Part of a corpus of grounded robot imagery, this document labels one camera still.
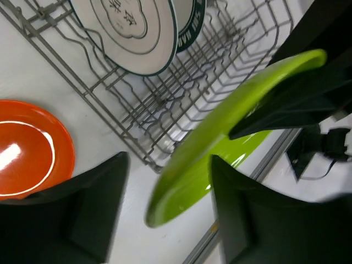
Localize grey wire dish rack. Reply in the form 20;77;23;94
1;1;302;172

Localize aluminium table edge rail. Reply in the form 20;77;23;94
184;129;301;263

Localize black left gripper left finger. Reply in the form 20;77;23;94
1;152;130;263

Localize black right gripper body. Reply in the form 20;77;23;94
285;104;352;181

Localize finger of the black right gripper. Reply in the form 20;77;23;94
228;52;351;140
269;1;351;65

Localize white plate dark lettered rim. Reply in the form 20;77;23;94
173;0;207;53

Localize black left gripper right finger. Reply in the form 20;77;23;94
210;155;351;263

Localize white plate green rim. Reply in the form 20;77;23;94
69;0;178;76

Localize orange plate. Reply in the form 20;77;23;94
1;100;75;200

